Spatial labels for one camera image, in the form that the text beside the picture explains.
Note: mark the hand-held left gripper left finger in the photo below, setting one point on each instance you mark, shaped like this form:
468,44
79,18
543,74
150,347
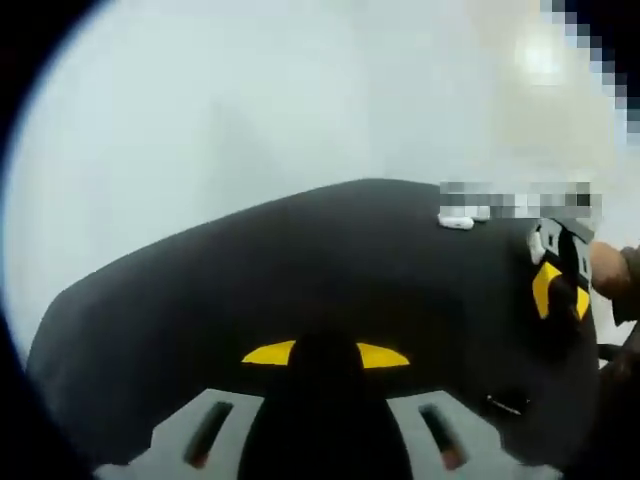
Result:
200,440

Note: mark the white rectangular charging case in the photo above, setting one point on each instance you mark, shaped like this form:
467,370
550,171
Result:
456,225

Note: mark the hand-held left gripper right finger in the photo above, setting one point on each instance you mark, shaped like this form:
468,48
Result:
440,440

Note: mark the beige wall panel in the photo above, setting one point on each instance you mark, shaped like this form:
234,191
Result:
525,125

